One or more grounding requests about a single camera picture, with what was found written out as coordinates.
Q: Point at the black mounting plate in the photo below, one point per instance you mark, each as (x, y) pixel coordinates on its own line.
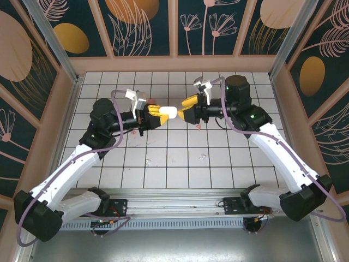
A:
(120, 207)
(231, 206)

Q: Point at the aluminium corner post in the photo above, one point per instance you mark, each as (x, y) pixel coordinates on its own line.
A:
(296, 41)
(54, 41)

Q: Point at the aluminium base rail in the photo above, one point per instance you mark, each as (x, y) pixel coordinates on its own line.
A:
(174, 204)

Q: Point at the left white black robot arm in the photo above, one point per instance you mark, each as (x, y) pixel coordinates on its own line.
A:
(68, 169)

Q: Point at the white earbud charging case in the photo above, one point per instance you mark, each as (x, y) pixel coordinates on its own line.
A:
(169, 112)

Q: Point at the grey metal panel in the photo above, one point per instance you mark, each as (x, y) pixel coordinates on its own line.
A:
(174, 245)

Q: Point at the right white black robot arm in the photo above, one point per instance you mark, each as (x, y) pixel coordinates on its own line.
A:
(278, 155)

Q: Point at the aluminium frame rail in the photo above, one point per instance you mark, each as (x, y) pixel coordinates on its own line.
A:
(66, 122)
(325, 240)
(23, 253)

